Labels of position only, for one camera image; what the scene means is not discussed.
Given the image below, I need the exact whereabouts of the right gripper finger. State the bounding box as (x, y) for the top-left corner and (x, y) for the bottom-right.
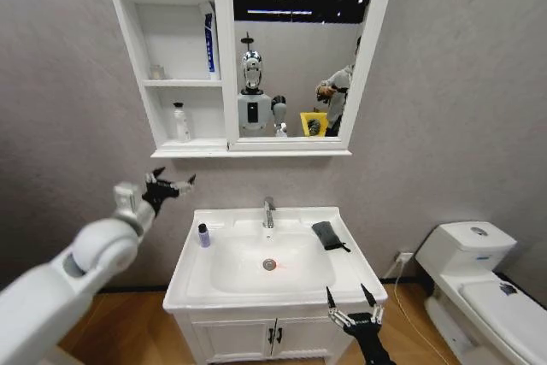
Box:
(360, 282), (385, 324)
(325, 285), (352, 332)

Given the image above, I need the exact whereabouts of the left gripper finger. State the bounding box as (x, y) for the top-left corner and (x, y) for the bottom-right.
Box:
(144, 166), (167, 185)
(170, 174), (197, 197)

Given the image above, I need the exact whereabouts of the white vanity cabinet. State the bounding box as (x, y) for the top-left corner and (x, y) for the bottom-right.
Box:
(170, 308), (365, 365)

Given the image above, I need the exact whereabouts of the white ceramic washbasin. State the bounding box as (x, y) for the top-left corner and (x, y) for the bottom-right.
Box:
(162, 205), (389, 314)

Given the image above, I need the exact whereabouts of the cabinet mirror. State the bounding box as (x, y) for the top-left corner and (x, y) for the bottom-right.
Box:
(231, 0), (381, 139)

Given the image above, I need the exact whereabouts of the small purple bottle black cap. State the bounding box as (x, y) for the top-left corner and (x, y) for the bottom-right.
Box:
(197, 222), (212, 249)

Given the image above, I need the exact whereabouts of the white bottle black cap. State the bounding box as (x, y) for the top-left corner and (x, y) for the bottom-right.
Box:
(172, 101), (192, 144)

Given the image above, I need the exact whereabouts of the chrome faucet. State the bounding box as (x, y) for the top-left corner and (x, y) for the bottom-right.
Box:
(261, 196), (278, 229)

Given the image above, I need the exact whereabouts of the white toilet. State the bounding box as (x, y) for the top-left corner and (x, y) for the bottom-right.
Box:
(415, 221), (547, 365)

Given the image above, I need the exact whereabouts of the white blue toothpaste tube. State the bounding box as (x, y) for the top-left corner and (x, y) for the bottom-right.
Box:
(199, 0), (221, 81)

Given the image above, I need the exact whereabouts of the pale power cable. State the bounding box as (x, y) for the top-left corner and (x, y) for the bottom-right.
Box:
(393, 258), (450, 365)

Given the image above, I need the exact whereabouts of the white wall cabinet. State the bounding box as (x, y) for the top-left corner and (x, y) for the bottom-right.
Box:
(98, 0), (403, 159)

